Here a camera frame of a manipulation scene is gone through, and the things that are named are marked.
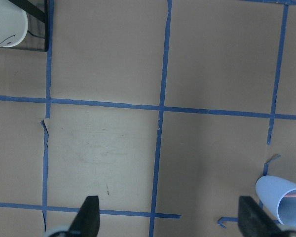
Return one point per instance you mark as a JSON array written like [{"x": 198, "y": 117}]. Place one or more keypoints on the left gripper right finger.
[{"x": 253, "y": 221}]

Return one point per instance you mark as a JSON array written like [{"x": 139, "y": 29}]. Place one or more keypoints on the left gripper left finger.
[{"x": 87, "y": 221}]

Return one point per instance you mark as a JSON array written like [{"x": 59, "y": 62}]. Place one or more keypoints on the light blue plastic cup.
[{"x": 278, "y": 195}]

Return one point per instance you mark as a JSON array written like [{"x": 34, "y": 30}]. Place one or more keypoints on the upper white mug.
[{"x": 13, "y": 24}]

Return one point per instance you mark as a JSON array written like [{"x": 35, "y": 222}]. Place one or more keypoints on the black wire mug rack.
[{"x": 37, "y": 36}]

